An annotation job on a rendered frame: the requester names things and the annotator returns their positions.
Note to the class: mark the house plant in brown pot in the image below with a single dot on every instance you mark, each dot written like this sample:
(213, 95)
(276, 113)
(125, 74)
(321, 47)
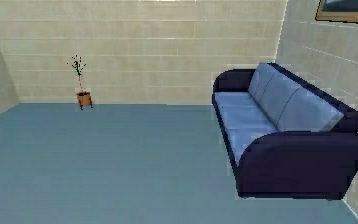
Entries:
(83, 98)

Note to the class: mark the dark blue sofa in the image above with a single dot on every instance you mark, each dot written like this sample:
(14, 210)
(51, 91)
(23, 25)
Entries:
(297, 163)

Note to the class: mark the framed wall picture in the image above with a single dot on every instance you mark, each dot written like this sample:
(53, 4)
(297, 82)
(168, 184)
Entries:
(345, 9)

